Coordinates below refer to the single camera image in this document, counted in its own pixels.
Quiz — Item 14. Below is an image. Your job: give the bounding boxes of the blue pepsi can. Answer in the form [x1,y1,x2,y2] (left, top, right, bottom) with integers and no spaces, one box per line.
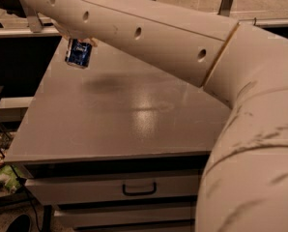
[65,39,93,69]

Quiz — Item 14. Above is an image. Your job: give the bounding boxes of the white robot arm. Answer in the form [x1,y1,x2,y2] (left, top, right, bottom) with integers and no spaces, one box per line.
[23,0,288,232]

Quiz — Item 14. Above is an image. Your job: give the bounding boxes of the black office chair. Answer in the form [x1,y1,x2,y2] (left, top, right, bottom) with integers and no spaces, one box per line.
[0,0,26,18]

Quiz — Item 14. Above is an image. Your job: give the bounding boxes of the grey drawer cabinet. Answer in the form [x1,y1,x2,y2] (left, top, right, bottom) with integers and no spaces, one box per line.
[7,44,229,232]

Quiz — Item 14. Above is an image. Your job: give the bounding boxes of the snack bags on floor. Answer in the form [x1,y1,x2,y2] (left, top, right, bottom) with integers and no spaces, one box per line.
[0,154,21,193]

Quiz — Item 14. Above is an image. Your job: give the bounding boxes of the black shoe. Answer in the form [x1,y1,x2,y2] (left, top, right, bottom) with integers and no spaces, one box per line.
[6,214,31,232]

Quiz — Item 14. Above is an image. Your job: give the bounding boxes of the left metal bracket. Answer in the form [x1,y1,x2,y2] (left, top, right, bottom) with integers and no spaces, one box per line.
[23,7,43,33]

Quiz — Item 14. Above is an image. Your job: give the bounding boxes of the right metal bracket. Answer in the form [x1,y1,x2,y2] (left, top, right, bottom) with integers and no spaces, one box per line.
[217,0,238,17]

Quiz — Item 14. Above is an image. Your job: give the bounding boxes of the black cable on floor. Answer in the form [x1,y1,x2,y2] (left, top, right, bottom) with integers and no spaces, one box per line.
[0,138,43,232]

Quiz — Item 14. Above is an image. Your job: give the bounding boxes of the black drawer handle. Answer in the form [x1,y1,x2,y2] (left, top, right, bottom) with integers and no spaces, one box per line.
[122,182,158,196]

